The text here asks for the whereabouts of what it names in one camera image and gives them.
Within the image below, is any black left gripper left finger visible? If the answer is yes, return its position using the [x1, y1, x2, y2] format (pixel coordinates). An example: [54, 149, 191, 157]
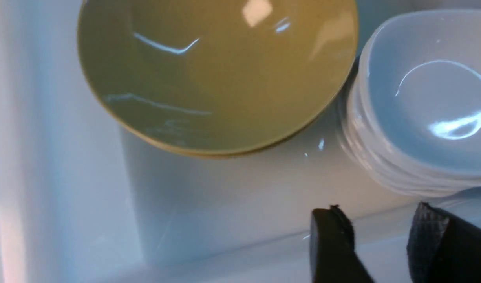
[309, 205, 373, 283]

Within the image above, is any large white plastic tub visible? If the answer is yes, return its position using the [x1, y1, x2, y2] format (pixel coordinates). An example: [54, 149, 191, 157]
[0, 0, 481, 283]

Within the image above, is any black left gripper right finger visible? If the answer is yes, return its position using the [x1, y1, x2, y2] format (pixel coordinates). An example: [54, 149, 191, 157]
[406, 202, 481, 283]

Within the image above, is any stack of white dishes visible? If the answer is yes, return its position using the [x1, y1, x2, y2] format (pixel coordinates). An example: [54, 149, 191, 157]
[338, 8, 481, 197]

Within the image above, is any yellow noodle bowl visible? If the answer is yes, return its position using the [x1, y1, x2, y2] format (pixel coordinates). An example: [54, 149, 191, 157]
[77, 0, 359, 158]

